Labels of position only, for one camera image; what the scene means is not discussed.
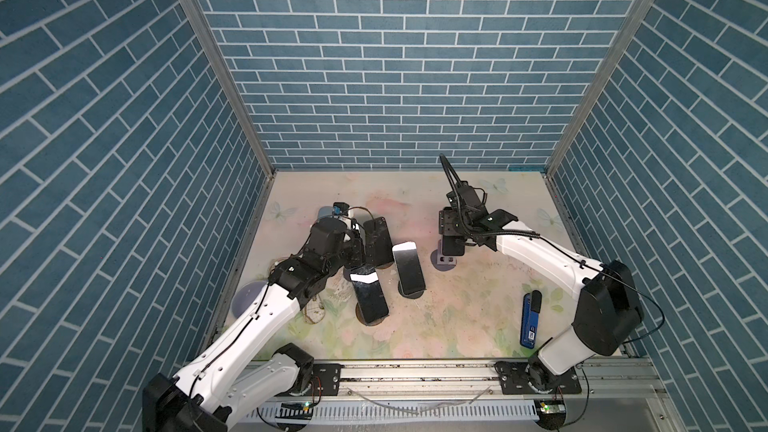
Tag black phone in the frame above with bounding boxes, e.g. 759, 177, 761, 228
349, 265, 389, 326

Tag teal case phone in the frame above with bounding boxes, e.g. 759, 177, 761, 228
392, 242, 426, 290

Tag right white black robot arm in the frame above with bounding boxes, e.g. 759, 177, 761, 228
438, 154, 653, 394

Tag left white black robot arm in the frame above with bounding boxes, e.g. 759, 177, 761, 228
141, 214, 365, 431

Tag grey right phone stand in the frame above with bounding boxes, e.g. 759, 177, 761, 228
430, 249, 457, 272

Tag purple case phone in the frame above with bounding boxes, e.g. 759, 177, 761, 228
362, 217, 395, 269

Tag front round phone stand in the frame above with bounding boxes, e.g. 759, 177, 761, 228
355, 302, 388, 328

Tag round phone stand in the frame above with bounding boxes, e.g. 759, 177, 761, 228
355, 302, 388, 328
398, 281, 426, 300

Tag middle round phone stand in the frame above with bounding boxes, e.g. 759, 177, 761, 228
398, 281, 426, 300

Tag grey glasses case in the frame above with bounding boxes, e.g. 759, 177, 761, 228
317, 206, 336, 220

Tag clear tape roll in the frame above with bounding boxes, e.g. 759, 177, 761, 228
303, 297, 326, 325

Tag blue black rectangular device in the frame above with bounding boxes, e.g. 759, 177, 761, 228
520, 290, 543, 350

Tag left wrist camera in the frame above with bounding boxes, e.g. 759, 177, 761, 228
332, 202, 350, 216

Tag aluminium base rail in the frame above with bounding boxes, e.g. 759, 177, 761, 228
157, 357, 685, 432

